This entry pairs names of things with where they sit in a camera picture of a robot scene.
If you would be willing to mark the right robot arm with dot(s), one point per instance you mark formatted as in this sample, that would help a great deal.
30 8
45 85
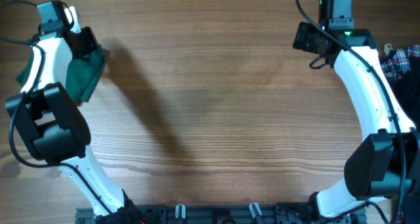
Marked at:
386 164

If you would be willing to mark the plaid shirt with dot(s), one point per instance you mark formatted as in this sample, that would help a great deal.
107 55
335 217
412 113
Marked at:
398 62

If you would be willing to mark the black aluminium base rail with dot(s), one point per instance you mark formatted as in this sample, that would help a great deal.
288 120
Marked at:
280 213

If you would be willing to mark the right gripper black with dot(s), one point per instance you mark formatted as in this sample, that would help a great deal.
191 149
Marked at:
304 37

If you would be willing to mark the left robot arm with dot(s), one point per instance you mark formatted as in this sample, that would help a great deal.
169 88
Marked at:
47 129

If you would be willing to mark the green t-shirt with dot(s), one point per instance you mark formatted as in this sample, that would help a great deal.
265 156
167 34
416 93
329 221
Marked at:
83 74

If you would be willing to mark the dark navy garment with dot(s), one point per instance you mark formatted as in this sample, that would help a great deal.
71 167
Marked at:
406 91

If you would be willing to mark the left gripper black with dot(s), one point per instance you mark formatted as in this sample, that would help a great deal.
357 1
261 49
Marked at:
91 43

